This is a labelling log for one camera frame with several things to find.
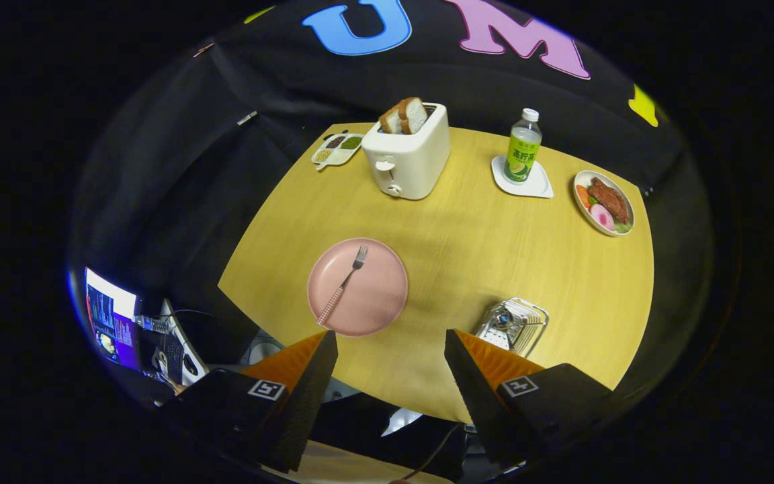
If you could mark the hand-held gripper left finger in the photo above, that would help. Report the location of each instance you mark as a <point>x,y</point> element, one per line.
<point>306,403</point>

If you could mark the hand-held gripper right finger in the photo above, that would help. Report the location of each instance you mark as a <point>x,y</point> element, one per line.
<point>471,396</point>

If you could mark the pink round plate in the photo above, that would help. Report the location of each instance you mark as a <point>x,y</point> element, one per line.
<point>380,296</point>

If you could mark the white keyboard with black keys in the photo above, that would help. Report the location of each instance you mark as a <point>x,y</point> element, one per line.
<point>175,349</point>

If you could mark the lit computer screen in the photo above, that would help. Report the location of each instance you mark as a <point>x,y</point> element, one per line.
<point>115,316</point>

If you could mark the white square coaster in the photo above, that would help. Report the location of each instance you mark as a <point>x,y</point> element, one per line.
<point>538,188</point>

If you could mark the pink round food slice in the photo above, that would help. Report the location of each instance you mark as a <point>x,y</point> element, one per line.
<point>603,217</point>

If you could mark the green leaf garnish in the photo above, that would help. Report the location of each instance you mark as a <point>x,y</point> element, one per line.
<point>622,227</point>

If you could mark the orange carrot piece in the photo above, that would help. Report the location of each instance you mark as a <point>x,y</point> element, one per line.
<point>584,196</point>

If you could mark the brown meat strip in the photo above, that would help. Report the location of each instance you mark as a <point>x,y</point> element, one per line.
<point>609,200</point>

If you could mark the white toaster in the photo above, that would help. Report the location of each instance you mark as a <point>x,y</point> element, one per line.
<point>414,161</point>

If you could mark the green label drink bottle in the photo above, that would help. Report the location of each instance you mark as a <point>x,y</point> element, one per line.
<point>521,158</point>

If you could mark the white oval food plate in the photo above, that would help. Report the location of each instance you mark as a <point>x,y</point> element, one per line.
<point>582,177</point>

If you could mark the white divided condiment dish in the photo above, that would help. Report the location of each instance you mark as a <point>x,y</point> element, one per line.
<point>343,156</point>

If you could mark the toasted bread slice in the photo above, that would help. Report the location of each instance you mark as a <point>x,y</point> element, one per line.
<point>414,114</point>
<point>390,122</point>

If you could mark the white cloth clip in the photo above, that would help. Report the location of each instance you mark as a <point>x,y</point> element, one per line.
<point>247,118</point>

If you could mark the pink cloth clip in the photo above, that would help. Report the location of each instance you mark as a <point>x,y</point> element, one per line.
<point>203,49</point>

